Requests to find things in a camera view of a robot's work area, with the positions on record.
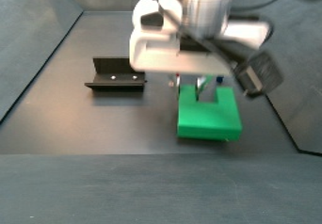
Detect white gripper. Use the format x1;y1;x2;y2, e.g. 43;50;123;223
130;0;270;102

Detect green U-shaped block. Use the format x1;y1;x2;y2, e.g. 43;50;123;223
178;85;244;140

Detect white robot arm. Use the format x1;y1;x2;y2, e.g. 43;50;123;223
130;0;273;97

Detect blue cylindrical peg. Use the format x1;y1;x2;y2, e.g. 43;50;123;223
217;76;225;85

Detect black angle bracket fixture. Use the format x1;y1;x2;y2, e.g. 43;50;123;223
85;56;146;91

